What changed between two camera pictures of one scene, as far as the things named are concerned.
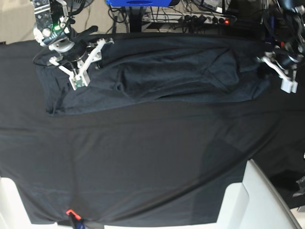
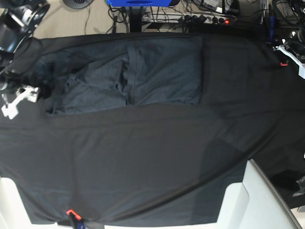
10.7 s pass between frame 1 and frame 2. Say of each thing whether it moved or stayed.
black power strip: stayed
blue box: stayed
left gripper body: moved
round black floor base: stayed
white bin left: stayed
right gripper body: moved
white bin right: stayed
